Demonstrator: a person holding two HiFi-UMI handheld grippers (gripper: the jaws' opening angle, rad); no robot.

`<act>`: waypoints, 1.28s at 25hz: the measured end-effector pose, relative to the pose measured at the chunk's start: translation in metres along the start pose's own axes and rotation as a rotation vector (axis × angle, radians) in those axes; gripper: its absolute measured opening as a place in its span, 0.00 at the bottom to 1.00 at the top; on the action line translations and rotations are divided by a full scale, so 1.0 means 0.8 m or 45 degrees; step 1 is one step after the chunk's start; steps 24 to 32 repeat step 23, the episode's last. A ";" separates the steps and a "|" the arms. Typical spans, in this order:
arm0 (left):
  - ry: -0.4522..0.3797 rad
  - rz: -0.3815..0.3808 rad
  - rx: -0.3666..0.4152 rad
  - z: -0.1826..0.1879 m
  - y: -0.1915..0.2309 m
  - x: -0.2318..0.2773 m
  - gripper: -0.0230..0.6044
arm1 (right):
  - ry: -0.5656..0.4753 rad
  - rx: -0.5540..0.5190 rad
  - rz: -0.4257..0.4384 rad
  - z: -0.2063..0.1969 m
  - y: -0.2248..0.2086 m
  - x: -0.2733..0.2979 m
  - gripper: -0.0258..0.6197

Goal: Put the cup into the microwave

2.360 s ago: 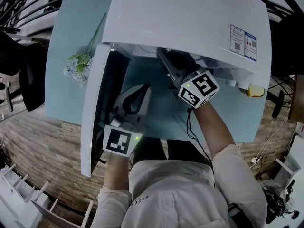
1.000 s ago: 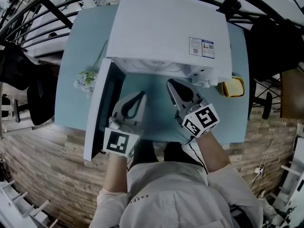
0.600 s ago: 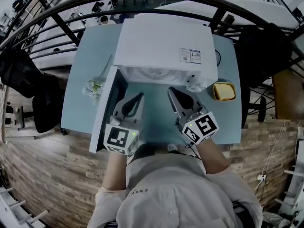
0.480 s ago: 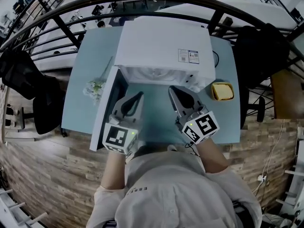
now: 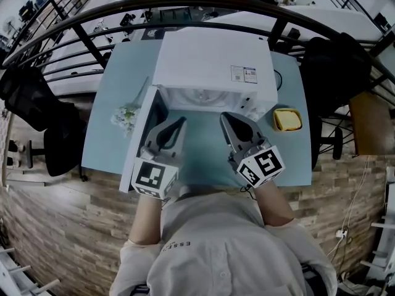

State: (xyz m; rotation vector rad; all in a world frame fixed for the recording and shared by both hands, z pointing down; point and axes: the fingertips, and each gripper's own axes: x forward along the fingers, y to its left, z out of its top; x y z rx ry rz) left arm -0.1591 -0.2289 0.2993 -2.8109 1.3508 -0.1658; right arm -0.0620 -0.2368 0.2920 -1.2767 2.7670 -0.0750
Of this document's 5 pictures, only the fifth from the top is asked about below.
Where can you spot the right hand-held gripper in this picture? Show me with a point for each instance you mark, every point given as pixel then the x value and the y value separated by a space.
pixel 260 163

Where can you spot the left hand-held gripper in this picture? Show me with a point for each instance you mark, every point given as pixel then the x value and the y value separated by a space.
pixel 154 173

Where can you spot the white microwave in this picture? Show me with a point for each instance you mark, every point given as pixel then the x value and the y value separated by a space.
pixel 210 60

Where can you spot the person's right forearm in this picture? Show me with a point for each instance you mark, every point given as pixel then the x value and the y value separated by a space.
pixel 274 205

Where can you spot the person's left forearm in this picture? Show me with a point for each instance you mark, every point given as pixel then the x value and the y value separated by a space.
pixel 146 220

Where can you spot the white flower bouquet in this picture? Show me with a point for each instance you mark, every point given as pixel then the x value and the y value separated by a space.
pixel 127 116

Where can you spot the yellow square container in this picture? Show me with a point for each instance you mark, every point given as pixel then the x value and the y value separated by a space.
pixel 287 120

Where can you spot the black office chair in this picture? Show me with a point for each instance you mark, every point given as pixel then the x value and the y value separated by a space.
pixel 336 72
pixel 40 109

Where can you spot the person's white shirt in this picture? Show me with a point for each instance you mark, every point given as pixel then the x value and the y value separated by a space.
pixel 222 251

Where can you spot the brown wooden board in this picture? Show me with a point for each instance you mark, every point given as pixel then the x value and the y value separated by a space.
pixel 368 125

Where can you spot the black metal railing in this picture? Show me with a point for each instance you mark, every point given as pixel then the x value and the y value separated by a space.
pixel 172 2

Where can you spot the white power strip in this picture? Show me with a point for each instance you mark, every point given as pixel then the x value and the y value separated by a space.
pixel 341 234

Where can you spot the white metal rack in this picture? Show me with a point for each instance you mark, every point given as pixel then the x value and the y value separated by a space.
pixel 381 236

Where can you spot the white pegged rack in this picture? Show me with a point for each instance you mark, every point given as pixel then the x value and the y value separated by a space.
pixel 18 273

